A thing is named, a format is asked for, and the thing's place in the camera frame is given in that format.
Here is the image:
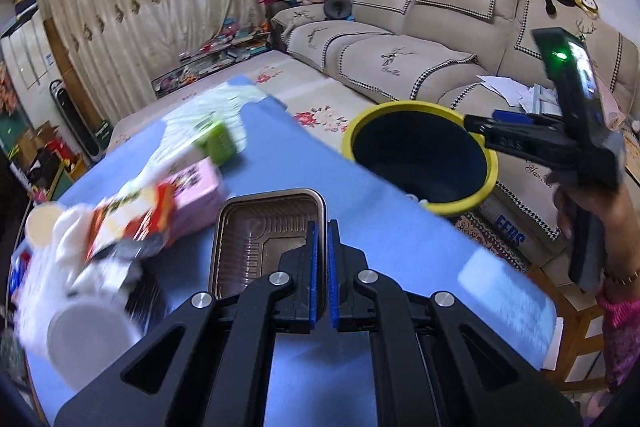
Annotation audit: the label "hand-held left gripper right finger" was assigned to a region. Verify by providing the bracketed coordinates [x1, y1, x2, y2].
[327, 219, 583, 427]

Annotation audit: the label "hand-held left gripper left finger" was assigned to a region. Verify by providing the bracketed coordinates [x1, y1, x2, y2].
[52, 221, 321, 427]

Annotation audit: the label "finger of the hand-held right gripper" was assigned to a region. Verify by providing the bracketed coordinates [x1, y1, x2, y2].
[491, 109, 533, 125]
[462, 114, 548, 154]

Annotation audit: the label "brown plastic tray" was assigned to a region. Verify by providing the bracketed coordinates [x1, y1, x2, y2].
[207, 188, 328, 310]

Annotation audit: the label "yellow trash bin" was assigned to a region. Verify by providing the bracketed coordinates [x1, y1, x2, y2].
[341, 101, 500, 217]

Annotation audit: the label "pink box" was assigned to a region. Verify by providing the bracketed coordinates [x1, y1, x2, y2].
[161, 157, 226, 249]

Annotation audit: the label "red snack packet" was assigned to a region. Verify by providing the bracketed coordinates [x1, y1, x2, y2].
[85, 183, 177, 261]

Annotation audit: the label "white paper cup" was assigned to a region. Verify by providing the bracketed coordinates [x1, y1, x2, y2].
[46, 299, 143, 390]

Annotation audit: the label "person's right hand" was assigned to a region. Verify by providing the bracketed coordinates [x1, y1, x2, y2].
[552, 181, 640, 280]

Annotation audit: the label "white papers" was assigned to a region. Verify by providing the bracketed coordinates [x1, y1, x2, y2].
[477, 74, 557, 114]

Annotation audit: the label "patterned rug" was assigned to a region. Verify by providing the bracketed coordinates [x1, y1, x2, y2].
[452, 212, 532, 274]

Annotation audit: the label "blue tablecloth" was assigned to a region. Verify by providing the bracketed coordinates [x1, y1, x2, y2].
[22, 74, 558, 427]

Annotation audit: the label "beige sofa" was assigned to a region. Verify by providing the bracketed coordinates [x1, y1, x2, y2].
[270, 0, 640, 269]

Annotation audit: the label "green and white carton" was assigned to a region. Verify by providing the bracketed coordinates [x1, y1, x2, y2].
[142, 118, 239, 188]

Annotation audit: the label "black packet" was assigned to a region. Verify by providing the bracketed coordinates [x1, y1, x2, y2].
[122, 271, 168, 339]

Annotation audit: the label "wooden stool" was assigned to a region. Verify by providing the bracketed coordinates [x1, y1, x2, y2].
[527, 264, 608, 392]

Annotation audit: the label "black round cushion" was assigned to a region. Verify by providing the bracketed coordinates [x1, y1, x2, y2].
[324, 0, 354, 22]

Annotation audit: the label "white crumpled paper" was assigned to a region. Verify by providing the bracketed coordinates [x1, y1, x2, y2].
[15, 204, 146, 358]

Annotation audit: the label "row of toys and books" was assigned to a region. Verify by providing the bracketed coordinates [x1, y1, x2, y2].
[152, 19, 274, 98]

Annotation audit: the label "beige cup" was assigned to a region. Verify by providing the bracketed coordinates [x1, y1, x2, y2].
[25, 203, 66, 253]

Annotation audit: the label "tower fan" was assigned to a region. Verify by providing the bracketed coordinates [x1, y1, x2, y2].
[50, 79, 108, 158]

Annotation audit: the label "pile of red toys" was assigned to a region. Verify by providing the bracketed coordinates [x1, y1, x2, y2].
[25, 127, 87, 198]

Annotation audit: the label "blue red packet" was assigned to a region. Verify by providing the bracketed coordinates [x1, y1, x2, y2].
[9, 247, 34, 304]

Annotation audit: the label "white wardrobe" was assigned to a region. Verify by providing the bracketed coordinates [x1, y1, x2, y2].
[0, 2, 57, 118]

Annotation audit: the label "gold bracelet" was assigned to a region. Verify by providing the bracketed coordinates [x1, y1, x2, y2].
[602, 269, 640, 285]

